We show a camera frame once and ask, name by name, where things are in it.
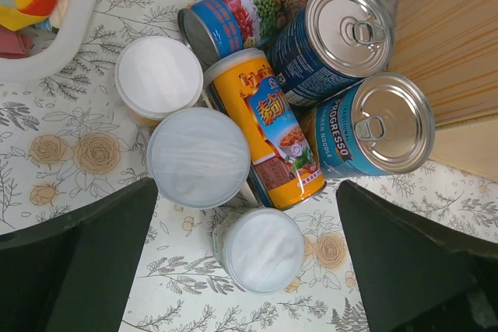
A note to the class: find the white plastic basket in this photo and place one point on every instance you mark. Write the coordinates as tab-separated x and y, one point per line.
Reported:
55	56

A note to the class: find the orange can clear lid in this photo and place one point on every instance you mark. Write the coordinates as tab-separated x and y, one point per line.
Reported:
199	158

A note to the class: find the yellow can white lid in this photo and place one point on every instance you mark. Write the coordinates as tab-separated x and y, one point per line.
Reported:
157	76

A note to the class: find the green can clear lid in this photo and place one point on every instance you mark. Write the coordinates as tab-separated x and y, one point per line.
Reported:
261	249

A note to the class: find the blue mixed bean can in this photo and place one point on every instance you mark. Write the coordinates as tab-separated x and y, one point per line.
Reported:
214	29

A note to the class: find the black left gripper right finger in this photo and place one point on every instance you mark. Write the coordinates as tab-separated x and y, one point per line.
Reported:
415	274

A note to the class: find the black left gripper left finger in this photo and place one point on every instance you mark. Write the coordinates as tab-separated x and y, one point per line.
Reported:
75	272

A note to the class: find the pink cloth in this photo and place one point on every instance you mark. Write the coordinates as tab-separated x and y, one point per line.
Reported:
14	45

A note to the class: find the light blue Progresso soup can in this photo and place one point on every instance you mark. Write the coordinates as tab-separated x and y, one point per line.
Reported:
382	125

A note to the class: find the wooden box counter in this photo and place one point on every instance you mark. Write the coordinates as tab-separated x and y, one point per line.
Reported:
448	48

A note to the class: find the dark blue soup can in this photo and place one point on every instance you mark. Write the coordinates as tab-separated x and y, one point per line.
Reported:
329	46

